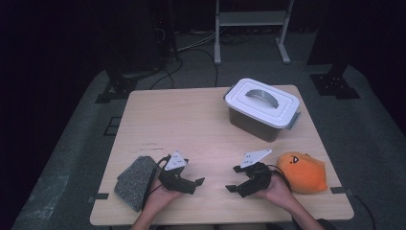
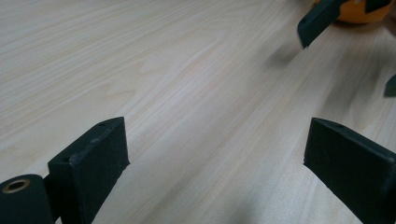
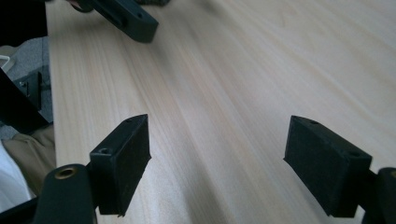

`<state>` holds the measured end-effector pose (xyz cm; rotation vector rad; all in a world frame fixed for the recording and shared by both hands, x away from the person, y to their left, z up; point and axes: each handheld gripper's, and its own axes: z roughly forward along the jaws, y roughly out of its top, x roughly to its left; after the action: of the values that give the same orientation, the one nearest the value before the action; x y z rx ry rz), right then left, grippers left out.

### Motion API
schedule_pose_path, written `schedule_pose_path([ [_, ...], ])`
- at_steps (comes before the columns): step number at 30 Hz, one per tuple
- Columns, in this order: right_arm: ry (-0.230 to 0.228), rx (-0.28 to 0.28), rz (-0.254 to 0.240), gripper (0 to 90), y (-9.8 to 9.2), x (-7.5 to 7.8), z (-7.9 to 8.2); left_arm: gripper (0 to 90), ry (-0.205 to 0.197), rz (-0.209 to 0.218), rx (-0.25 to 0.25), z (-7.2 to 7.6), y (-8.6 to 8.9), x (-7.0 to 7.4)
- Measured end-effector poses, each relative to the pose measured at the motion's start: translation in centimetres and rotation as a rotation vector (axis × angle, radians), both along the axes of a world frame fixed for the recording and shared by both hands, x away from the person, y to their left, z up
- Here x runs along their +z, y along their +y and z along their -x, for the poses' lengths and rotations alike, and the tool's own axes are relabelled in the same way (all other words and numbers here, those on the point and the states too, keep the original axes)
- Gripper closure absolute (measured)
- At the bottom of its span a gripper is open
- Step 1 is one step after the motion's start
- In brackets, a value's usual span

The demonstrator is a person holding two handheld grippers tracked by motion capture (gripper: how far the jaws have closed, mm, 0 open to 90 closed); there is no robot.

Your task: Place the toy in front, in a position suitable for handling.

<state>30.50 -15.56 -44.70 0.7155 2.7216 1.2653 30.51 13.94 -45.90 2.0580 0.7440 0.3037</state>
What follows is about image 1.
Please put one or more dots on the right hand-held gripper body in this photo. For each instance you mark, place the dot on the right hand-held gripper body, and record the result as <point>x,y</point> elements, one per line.
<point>258,179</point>

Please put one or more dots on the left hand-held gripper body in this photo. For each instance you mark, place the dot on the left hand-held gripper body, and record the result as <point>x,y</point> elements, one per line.
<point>174,180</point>

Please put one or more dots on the grey fluffy cloth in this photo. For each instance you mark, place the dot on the grey fluffy cloth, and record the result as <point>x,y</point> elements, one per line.
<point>134,182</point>

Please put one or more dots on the brown transparent storage box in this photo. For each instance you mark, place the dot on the brown transparent storage box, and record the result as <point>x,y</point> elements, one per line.
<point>249,126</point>

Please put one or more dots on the orange plush toy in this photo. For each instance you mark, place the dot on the orange plush toy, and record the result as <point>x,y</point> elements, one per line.
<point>303,175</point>

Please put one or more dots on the person's left hand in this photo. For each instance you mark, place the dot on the person's left hand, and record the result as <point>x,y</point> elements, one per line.
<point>159,198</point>

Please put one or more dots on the person's right hand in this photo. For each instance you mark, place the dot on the person's right hand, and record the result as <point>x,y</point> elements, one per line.
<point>281,191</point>

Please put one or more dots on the black tape strip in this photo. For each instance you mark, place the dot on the black tape strip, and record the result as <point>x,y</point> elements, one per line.
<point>102,195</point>
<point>338,190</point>

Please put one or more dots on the black floor tape outline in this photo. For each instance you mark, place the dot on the black floor tape outline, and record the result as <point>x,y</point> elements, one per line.
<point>111,126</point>

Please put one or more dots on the black stand base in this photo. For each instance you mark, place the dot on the black stand base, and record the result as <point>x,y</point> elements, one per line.
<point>332,84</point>
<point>119,86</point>

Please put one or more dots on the white metal stand frame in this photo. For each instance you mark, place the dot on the white metal stand frame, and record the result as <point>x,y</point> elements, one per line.
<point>252,18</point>

